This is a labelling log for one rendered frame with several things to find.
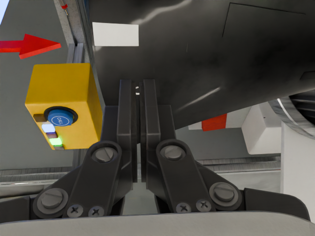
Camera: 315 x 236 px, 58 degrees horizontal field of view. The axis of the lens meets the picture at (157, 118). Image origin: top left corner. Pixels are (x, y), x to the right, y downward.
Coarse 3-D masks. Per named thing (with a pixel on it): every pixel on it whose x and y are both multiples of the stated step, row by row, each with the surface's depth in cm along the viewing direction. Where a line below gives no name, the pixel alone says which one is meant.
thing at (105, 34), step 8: (96, 24) 20; (104, 24) 20; (112, 24) 20; (120, 24) 20; (128, 24) 20; (96, 32) 20; (104, 32) 20; (112, 32) 20; (120, 32) 20; (128, 32) 20; (136, 32) 20; (96, 40) 21; (104, 40) 21; (112, 40) 21; (120, 40) 21; (128, 40) 21; (136, 40) 21
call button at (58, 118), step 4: (52, 112) 46; (56, 112) 46; (60, 112) 46; (64, 112) 46; (68, 112) 47; (48, 116) 47; (52, 116) 46; (56, 116) 46; (60, 116) 46; (64, 116) 46; (68, 116) 47; (72, 116) 48; (52, 120) 47; (56, 120) 47; (60, 120) 47; (64, 120) 47; (68, 120) 47; (72, 120) 48; (56, 124) 48; (60, 124) 48; (64, 124) 48; (68, 124) 48
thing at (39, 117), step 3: (36, 114) 47; (39, 114) 47; (42, 114) 47; (33, 117) 47; (36, 117) 47; (39, 117) 47; (42, 117) 47; (45, 117) 48; (36, 120) 48; (39, 120) 48; (42, 120) 48; (45, 120) 48
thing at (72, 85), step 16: (48, 64) 50; (64, 64) 50; (80, 64) 50; (32, 80) 48; (48, 80) 48; (64, 80) 48; (80, 80) 48; (32, 96) 46; (48, 96) 46; (64, 96) 46; (80, 96) 46; (96, 96) 55; (32, 112) 47; (48, 112) 47; (80, 112) 48; (96, 112) 54; (64, 128) 51; (80, 128) 52; (96, 128) 53; (64, 144) 56; (80, 144) 57
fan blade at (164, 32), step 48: (96, 0) 19; (144, 0) 19; (192, 0) 19; (240, 0) 19; (288, 0) 19; (96, 48) 21; (144, 48) 21; (192, 48) 21; (240, 48) 22; (288, 48) 22; (192, 96) 25; (240, 96) 26
